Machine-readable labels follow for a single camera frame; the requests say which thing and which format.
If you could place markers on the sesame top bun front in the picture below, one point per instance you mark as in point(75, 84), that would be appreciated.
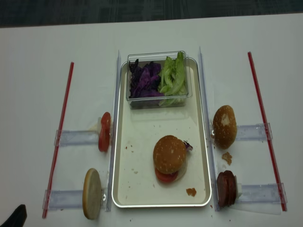
point(169, 154)

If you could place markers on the sesame bun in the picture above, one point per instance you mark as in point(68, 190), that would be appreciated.
point(169, 154)
point(225, 127)

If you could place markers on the green lettuce leaves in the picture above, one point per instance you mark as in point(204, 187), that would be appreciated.
point(173, 76)

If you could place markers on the upright tomato slice rear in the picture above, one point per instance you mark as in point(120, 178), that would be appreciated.
point(106, 120)

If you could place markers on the upright tomato slice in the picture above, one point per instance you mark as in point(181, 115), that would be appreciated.
point(104, 139)
point(106, 120)

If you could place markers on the upright tomato slice front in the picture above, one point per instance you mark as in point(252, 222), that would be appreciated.
point(104, 139)

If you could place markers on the tomato slice on tray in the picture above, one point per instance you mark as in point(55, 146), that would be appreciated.
point(166, 178)

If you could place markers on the upright meat patty front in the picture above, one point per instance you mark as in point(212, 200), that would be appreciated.
point(223, 189)

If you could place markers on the upright meat patty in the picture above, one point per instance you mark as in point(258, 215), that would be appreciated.
point(223, 189)
point(232, 187)

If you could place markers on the upright meat patty rear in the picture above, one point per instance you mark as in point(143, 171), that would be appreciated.
point(232, 187)

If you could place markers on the white block behind patties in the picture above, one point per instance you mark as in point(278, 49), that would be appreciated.
point(238, 188)

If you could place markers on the purple cabbage leaves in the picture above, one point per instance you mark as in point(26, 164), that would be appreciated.
point(144, 81)

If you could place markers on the clear plastic vegetable box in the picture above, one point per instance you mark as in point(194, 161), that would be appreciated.
point(159, 101)

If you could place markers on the purple cabbage strip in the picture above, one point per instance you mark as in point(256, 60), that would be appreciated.
point(188, 146)

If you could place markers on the white block behind tomatoes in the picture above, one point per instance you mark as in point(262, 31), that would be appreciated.
point(98, 126)

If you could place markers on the bottom bun on tray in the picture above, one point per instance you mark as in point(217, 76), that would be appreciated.
point(183, 169)

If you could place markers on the beige metal tray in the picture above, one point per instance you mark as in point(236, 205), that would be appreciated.
point(134, 182)

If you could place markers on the sesame top bun rear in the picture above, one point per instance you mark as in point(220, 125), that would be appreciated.
point(225, 127)

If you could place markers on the left red strip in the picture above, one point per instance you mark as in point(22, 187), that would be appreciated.
point(55, 153)

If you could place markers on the red strip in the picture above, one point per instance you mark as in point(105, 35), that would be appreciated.
point(270, 144)
point(55, 153)

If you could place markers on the clear holder upper left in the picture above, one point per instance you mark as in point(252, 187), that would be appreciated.
point(75, 138)

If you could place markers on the clear holder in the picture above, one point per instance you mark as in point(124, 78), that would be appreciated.
point(75, 138)
point(260, 193)
point(60, 200)
point(260, 132)

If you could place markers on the brown crumb on table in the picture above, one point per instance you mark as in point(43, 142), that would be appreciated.
point(227, 157)

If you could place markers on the brown crumb on tray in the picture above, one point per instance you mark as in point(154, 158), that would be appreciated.
point(191, 192)

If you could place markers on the upright bottom bun left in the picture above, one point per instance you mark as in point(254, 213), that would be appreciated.
point(92, 193)

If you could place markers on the clear holder upper right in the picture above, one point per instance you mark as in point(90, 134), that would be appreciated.
point(260, 132)

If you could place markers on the right red strip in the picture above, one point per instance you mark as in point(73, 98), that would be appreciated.
point(270, 144)

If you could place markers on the clear holder lower left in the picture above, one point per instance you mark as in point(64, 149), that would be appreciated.
point(60, 200)

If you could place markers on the clear holder lower right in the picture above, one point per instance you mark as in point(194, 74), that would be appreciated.
point(260, 193)

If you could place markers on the black object bottom left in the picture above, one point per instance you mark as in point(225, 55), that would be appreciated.
point(17, 218)

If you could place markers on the right long clear rail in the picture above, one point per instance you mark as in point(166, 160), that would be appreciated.
point(208, 131)

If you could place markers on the long clear rail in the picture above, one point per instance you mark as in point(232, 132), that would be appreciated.
point(208, 131)
point(114, 134)

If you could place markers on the left long clear rail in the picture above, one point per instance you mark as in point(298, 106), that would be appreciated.
point(114, 134)

